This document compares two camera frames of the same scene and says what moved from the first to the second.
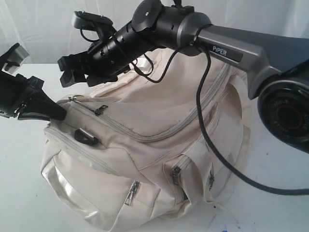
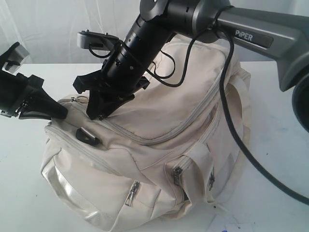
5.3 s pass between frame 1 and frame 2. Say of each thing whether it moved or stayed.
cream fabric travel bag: stayed
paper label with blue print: stayed
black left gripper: stayed
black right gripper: moved
